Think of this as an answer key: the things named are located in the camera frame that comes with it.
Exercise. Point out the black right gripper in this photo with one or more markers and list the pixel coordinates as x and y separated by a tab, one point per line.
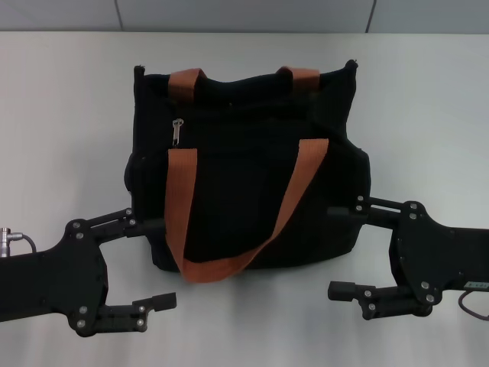
439	260

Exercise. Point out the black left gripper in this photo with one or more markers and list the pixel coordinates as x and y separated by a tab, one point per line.
49	279

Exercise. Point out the silver metal zipper pull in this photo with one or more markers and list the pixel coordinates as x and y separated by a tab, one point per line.
177	132

